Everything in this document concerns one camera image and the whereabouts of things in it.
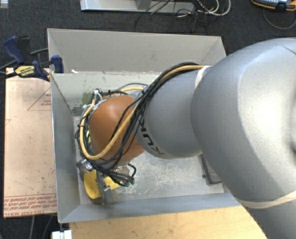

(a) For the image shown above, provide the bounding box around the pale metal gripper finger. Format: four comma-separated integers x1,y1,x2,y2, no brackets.
97,176,114,204

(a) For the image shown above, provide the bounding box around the yellow round object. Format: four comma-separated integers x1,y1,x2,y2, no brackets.
84,171,121,200

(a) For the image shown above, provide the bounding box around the grey metal bin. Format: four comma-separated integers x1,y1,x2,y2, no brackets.
47,28,241,224

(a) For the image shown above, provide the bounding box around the brown cardboard board red print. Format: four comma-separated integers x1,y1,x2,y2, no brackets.
3,67,58,219

